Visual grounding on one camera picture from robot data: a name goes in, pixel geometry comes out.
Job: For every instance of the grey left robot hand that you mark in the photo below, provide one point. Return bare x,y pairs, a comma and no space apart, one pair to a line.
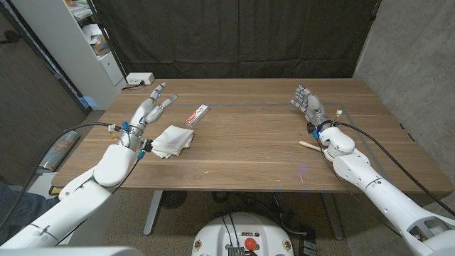
142,115

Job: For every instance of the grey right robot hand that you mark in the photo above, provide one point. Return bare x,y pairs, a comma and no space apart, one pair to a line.
313,106

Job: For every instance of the white napkin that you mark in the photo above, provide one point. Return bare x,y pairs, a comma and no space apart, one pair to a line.
174,140

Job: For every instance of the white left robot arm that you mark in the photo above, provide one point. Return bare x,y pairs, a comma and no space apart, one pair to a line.
71,209

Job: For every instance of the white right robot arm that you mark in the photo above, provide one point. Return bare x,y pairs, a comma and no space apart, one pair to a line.
384,199

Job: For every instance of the white red toothpaste box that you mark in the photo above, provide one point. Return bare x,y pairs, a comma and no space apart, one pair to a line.
197,115

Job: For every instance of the white power strip box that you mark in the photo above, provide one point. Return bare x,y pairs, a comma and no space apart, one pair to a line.
139,78

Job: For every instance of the light wooden stick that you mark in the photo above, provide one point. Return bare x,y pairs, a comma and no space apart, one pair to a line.
307,144

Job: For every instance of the brown cardboard box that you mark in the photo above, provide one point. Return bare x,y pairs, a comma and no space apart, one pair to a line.
101,45

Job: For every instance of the black round floor fan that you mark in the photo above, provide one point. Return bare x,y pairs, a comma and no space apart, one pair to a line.
173,199

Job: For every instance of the grey metal table leg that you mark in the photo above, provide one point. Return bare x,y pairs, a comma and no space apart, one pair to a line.
333,217
153,213

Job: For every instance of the black backdrop curtain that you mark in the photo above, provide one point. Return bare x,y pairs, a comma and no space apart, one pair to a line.
234,35

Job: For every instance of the white shelf cabinet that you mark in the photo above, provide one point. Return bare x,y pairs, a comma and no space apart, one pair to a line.
64,42

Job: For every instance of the black power adapter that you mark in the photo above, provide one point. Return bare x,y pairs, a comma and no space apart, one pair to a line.
308,245

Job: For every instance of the white robot torso base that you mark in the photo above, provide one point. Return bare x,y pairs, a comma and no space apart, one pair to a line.
213,238

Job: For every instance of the red emergency stop button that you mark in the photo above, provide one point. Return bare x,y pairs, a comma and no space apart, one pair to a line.
250,243

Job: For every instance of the person leg in jeans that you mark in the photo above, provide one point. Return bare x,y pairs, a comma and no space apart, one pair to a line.
21,209

